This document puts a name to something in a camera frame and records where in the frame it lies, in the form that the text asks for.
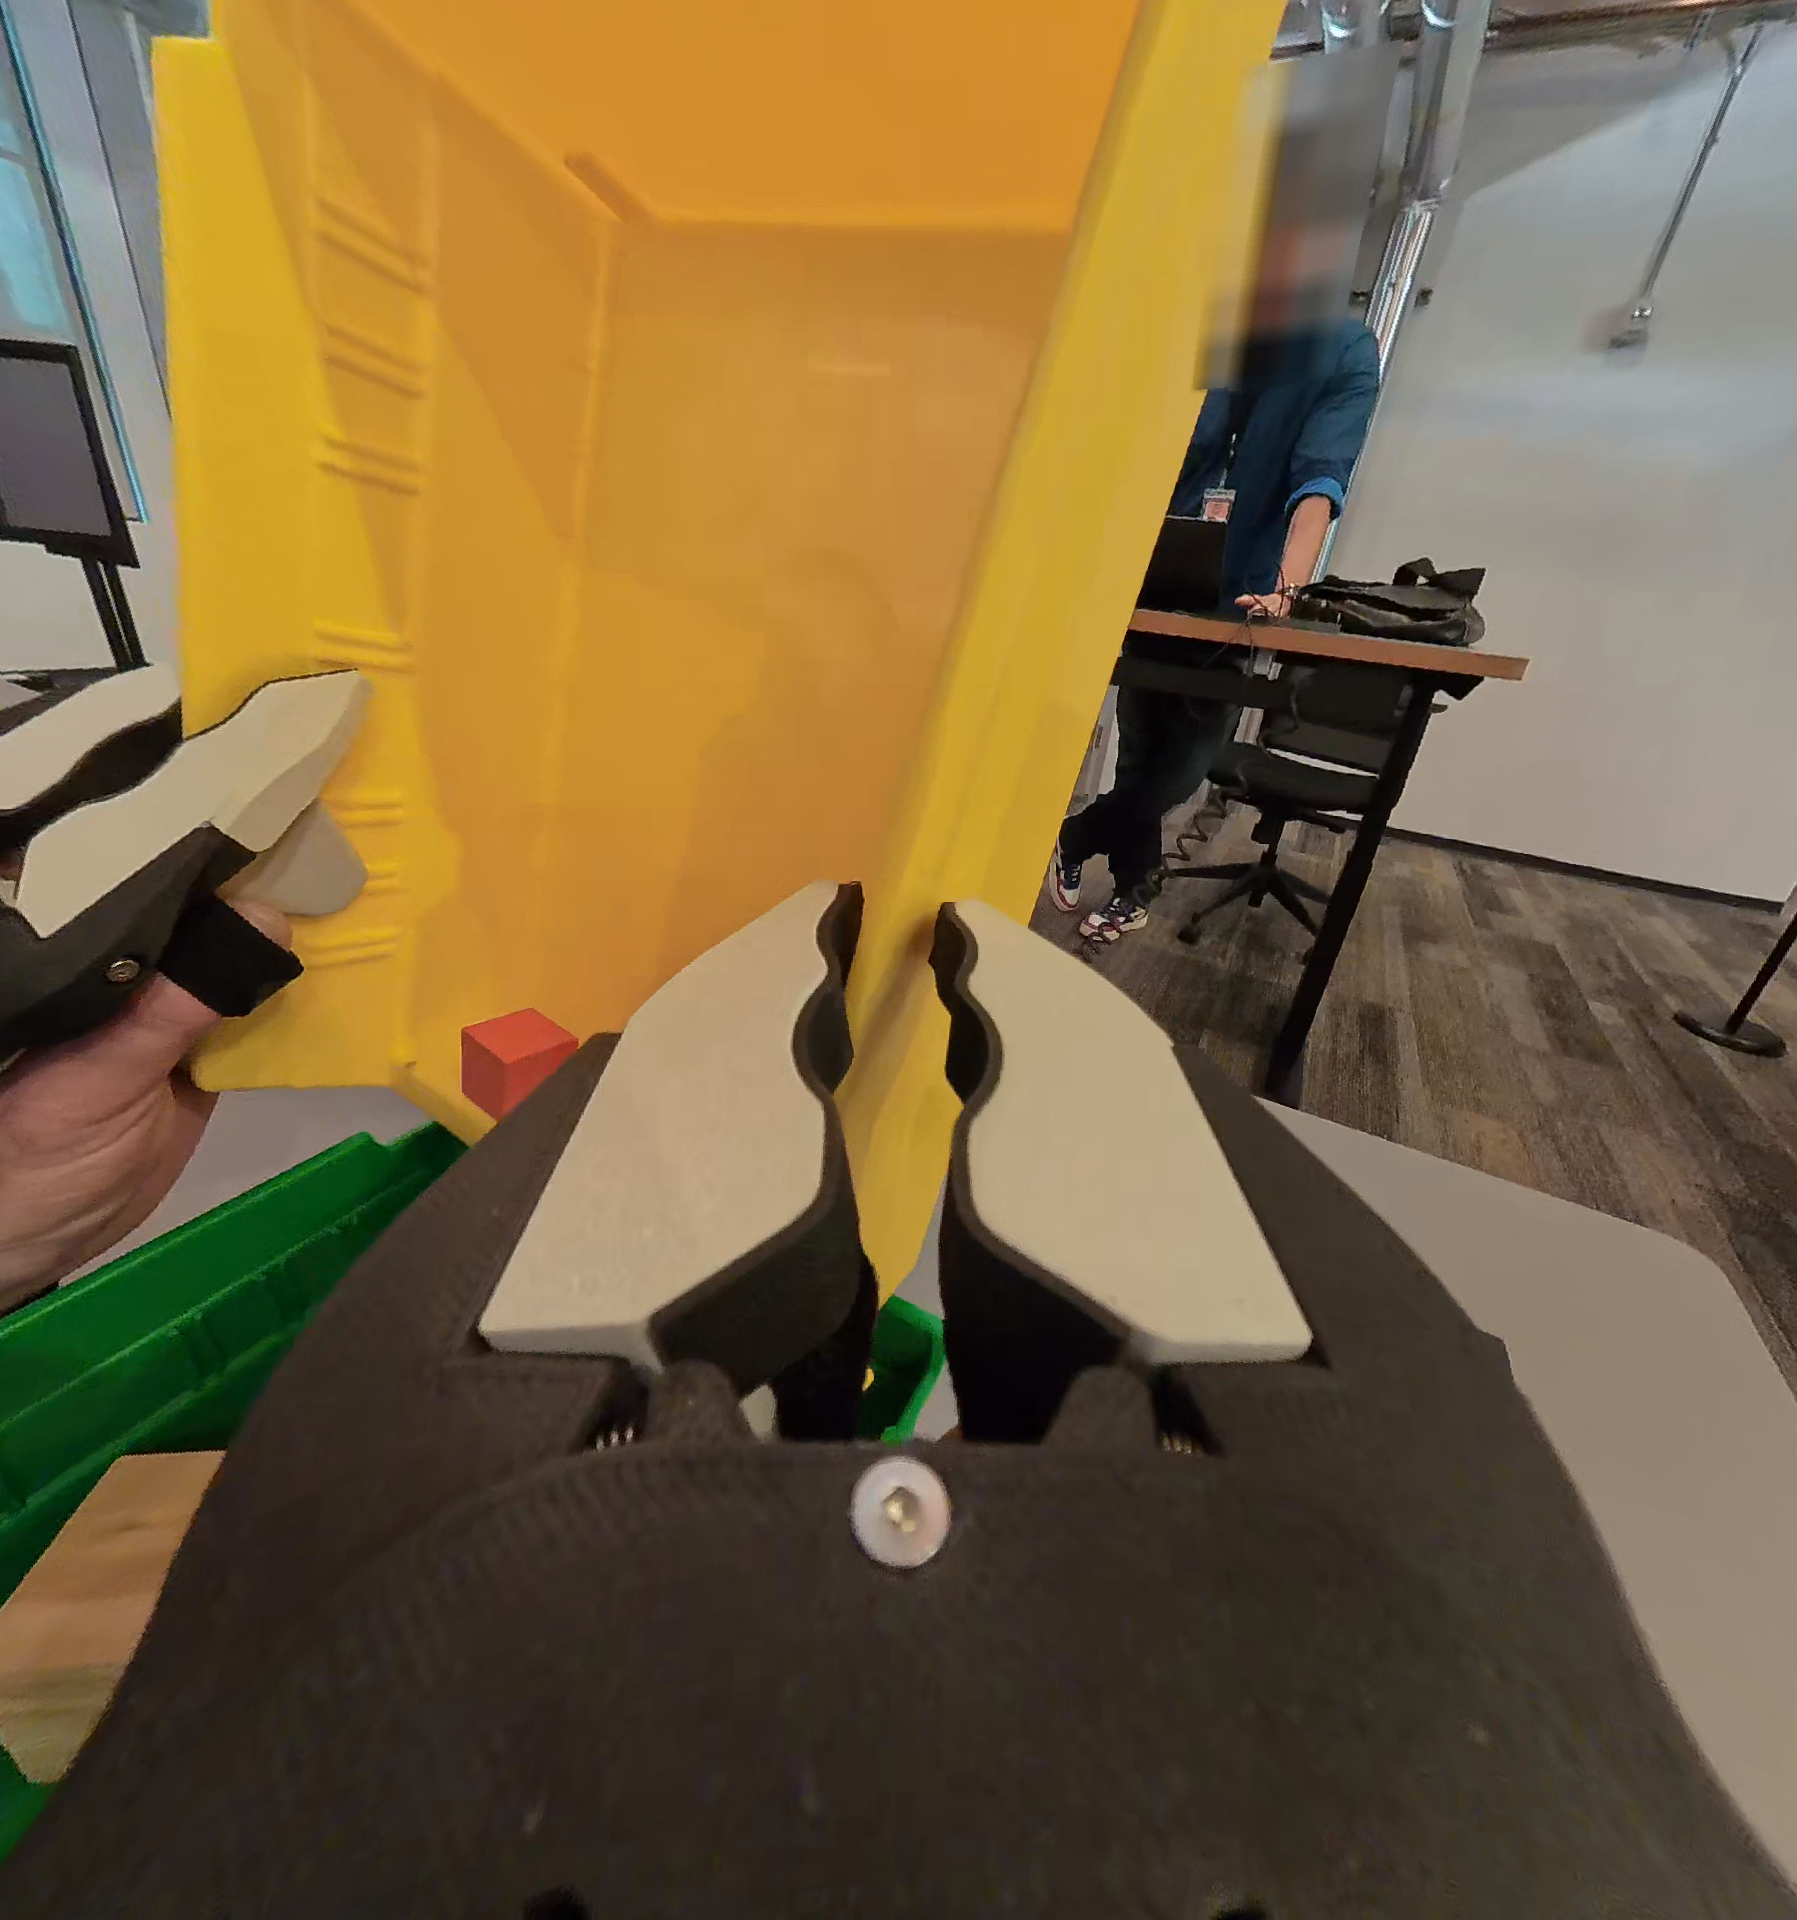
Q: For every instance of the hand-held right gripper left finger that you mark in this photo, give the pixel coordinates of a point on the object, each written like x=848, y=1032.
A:
x=675, y=1170

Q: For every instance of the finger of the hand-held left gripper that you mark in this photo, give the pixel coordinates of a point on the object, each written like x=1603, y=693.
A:
x=224, y=766
x=45, y=751

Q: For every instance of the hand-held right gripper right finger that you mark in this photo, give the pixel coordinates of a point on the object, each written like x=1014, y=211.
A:
x=1122, y=1186

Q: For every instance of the small red cube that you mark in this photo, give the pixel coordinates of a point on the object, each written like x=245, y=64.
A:
x=517, y=1058

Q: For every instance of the green plastic box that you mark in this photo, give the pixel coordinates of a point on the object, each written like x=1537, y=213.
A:
x=162, y=1321

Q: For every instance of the large plain wooden cube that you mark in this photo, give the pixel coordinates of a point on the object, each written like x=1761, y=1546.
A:
x=88, y=1605

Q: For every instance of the yellow plastic box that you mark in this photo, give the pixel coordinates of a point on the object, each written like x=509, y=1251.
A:
x=763, y=449

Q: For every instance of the person's left hand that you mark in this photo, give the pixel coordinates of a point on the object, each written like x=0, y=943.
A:
x=45, y=1170

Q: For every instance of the black display on stand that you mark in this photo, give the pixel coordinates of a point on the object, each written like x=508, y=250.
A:
x=27, y=435

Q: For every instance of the black office chair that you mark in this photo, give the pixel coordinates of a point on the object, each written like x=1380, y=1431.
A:
x=1295, y=774

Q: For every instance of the brown top desk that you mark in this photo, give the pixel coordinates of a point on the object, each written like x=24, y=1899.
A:
x=1364, y=655

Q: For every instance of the black laptop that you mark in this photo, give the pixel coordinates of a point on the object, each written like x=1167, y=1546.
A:
x=1183, y=563

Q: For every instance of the black bag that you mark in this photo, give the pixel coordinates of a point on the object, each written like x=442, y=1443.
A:
x=1392, y=608

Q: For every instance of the black stanchion post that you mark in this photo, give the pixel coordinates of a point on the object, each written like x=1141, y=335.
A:
x=1731, y=1032

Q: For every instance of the grey wall conduit pipe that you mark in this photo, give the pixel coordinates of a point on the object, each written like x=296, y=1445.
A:
x=1634, y=326

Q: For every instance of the vertical silver duct pipe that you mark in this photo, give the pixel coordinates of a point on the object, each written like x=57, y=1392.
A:
x=1415, y=226

